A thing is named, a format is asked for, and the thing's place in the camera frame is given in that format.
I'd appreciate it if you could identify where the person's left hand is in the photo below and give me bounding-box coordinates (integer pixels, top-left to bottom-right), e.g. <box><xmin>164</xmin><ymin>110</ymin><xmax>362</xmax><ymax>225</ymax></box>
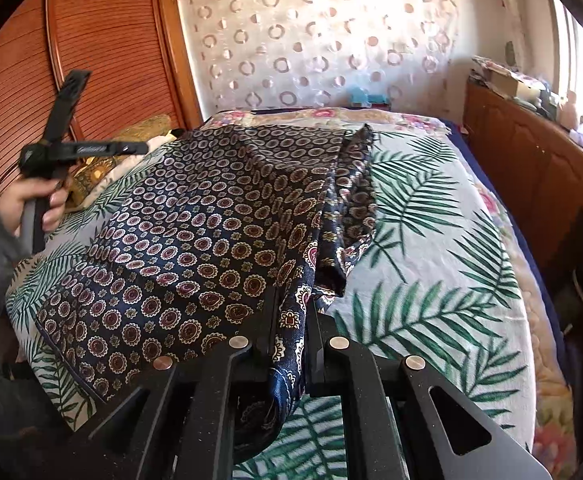
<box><xmin>0</xmin><ymin>177</ymin><xmax>70</xmax><ymax>236</ymax></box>

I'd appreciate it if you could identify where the leaf-print blanket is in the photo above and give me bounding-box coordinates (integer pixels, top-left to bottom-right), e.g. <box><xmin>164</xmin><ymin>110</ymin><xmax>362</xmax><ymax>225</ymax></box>
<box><xmin>4</xmin><ymin>120</ymin><xmax>535</xmax><ymax>480</ymax></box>

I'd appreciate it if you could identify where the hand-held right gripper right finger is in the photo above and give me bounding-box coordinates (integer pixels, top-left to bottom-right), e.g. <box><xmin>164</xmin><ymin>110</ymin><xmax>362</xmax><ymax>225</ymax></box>
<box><xmin>304</xmin><ymin>300</ymin><xmax>552</xmax><ymax>480</ymax></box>

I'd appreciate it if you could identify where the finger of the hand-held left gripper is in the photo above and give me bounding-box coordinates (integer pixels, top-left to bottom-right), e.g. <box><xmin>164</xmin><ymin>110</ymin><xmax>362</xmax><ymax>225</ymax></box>
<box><xmin>42</xmin><ymin>69</ymin><xmax>92</xmax><ymax>148</ymax></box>
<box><xmin>52</xmin><ymin>141</ymin><xmax>151</xmax><ymax>157</ymax></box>

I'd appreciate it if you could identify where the wooden cabinet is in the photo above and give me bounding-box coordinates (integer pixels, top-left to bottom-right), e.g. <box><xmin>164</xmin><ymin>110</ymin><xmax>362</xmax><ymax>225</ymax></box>
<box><xmin>464</xmin><ymin>80</ymin><xmax>583</xmax><ymax>311</ymax></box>

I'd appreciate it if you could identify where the floral bed sheet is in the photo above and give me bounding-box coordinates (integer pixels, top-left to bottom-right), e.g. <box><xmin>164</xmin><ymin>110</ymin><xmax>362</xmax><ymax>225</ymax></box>
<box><xmin>204</xmin><ymin>106</ymin><xmax>579</xmax><ymax>471</ymax></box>

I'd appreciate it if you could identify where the wooden slatted wardrobe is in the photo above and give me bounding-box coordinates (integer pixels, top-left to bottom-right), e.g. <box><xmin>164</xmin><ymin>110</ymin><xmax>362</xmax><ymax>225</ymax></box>
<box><xmin>0</xmin><ymin>0</ymin><xmax>202</xmax><ymax>221</ymax></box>

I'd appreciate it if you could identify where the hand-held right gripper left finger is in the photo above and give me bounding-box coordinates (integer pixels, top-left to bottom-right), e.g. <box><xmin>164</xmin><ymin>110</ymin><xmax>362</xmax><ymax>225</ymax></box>
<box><xmin>66</xmin><ymin>287</ymin><xmax>280</xmax><ymax>480</ymax></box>

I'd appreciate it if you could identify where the cream cloth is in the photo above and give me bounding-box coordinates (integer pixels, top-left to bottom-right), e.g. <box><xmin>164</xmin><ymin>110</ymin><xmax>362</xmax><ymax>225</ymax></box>
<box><xmin>106</xmin><ymin>132</ymin><xmax>177</xmax><ymax>181</ymax></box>

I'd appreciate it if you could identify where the navy patterned satin robe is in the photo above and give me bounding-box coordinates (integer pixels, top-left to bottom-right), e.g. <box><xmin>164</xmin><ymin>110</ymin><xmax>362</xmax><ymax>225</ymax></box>
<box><xmin>34</xmin><ymin>122</ymin><xmax>378</xmax><ymax>466</ymax></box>

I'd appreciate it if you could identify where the pink bottle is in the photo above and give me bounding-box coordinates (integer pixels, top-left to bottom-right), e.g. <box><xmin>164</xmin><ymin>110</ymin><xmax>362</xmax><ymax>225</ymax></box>
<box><xmin>559</xmin><ymin>91</ymin><xmax>579</xmax><ymax>131</ymax></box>

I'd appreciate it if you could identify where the yellow patterned cloth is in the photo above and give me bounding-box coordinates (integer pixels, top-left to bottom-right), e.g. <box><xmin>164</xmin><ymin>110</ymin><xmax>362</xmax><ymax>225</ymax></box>
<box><xmin>66</xmin><ymin>114</ymin><xmax>172</xmax><ymax>211</ymax></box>

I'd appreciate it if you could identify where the white circle-print curtain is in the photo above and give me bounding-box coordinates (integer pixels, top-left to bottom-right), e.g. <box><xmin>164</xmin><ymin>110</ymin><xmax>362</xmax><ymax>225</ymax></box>
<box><xmin>174</xmin><ymin>0</ymin><xmax>477</xmax><ymax>116</ymax></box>

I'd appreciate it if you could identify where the blue bed sheet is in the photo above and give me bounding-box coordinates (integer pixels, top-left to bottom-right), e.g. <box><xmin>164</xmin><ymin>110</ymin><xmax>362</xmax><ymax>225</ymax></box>
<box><xmin>441</xmin><ymin>119</ymin><xmax>572</xmax><ymax>341</ymax></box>

